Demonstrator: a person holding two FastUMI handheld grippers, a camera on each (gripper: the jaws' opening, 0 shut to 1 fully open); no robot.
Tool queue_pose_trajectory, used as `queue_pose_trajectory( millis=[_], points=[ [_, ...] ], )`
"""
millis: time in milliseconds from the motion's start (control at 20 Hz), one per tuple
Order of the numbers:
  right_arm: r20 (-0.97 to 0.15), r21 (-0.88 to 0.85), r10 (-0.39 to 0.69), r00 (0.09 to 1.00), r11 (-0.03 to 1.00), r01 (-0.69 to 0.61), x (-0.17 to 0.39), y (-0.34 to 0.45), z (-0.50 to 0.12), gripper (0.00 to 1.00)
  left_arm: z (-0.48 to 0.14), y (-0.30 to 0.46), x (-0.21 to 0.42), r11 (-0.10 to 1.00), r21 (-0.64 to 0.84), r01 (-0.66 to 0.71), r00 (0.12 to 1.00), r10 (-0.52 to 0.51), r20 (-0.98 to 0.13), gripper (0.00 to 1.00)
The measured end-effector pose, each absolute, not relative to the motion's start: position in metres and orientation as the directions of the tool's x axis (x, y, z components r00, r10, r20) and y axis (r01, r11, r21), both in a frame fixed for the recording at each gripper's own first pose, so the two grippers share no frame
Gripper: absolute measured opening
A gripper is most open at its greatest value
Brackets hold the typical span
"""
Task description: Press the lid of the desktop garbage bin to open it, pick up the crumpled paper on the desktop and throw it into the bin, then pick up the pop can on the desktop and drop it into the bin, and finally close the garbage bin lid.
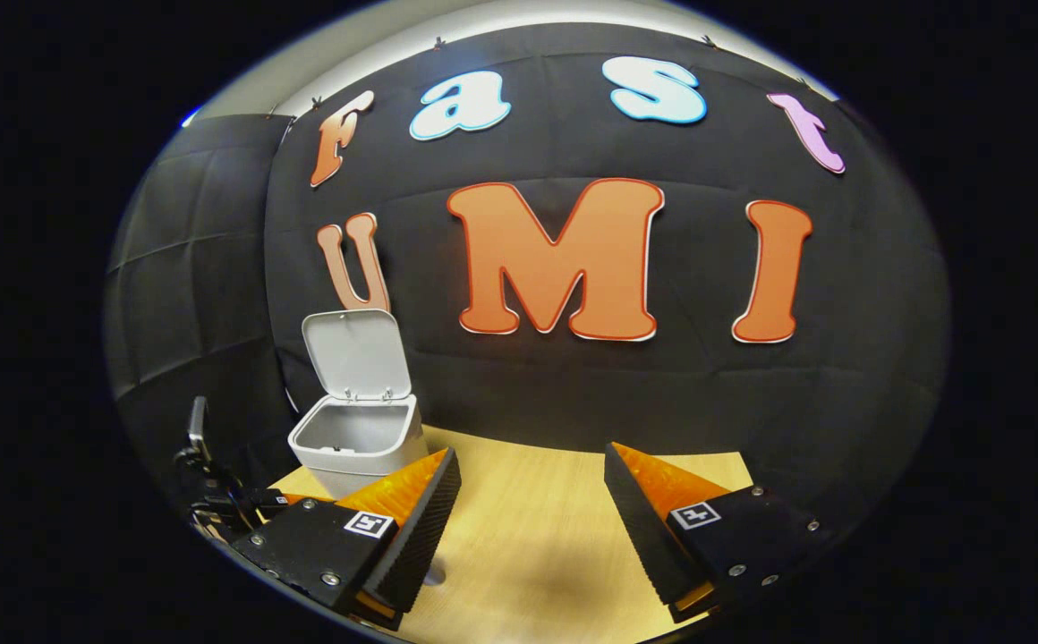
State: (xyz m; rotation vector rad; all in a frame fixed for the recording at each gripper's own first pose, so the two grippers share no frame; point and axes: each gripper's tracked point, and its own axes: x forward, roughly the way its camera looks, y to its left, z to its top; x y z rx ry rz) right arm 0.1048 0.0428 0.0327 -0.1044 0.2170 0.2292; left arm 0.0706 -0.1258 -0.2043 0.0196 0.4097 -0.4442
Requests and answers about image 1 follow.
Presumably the white desktop garbage bin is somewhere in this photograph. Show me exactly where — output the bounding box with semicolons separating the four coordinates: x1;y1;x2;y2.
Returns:
288;309;426;500

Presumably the wooden desktop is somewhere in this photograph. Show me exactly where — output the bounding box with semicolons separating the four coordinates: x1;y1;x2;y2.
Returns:
268;425;757;644

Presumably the black backdrop cloth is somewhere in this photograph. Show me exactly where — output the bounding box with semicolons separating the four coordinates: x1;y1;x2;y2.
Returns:
106;22;951;538

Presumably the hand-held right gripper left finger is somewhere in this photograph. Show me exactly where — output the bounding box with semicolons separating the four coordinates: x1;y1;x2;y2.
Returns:
231;449;464;632

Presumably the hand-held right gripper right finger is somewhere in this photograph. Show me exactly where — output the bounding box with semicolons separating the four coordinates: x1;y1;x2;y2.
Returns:
604;442;842;625

